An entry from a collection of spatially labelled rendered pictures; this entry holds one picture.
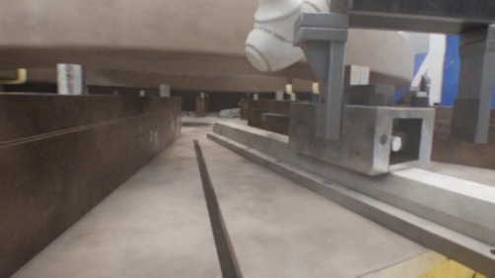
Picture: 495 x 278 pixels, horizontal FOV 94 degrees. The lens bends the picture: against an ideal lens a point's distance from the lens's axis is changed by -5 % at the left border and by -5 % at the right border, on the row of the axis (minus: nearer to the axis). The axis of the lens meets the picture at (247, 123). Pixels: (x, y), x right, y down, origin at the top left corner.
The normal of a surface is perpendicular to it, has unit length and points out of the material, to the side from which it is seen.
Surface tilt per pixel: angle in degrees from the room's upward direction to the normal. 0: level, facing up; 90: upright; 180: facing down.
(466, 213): 71
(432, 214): 90
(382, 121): 90
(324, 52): 90
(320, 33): 90
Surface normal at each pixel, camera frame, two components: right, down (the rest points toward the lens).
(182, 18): 0.22, 0.11
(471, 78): -1.00, -0.03
